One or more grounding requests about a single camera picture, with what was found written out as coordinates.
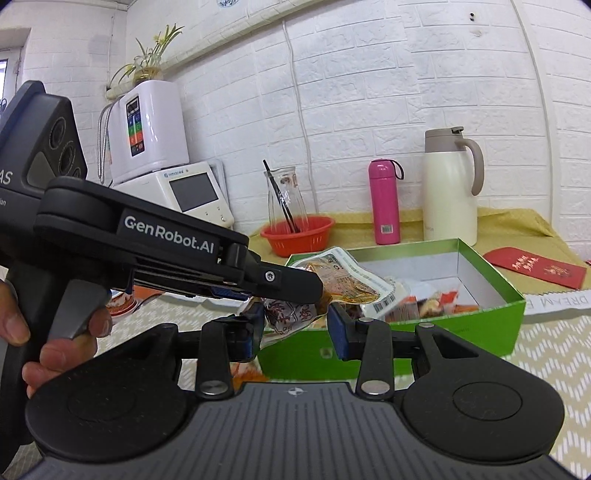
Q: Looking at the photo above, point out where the clear glass carafe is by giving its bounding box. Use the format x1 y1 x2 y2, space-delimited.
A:
264 167 308 231

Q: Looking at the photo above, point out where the red plastic basket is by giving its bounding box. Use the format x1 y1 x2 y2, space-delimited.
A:
260 215 335 258

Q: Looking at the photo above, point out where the white water purifier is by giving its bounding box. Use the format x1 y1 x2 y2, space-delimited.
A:
108 80 189 185

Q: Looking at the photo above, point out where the cream thermal jug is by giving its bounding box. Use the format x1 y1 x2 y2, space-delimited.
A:
423 126 485 246

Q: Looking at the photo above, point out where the beige chevron table mat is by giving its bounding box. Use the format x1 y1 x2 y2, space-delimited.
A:
13 294 591 479

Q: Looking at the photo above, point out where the black chopsticks pair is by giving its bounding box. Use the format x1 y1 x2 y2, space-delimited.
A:
263 159 301 233

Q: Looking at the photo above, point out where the pink thermos bottle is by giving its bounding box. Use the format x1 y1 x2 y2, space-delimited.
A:
369 159 405 245

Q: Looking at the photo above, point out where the potted green plant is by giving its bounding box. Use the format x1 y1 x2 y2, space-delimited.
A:
107 23 183 88

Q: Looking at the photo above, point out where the green cardboard box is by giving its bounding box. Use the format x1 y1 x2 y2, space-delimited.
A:
257 239 525 382

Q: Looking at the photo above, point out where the white printed snack packet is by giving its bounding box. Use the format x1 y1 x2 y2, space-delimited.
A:
262 247 408 348

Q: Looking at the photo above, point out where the red envelope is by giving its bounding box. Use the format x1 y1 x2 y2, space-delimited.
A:
484 247 587 290

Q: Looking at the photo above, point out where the person's left hand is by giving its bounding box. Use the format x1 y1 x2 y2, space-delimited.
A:
0 279 115 399

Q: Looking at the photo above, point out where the white machine with screen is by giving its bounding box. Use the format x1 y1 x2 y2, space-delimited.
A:
115 162 235 229

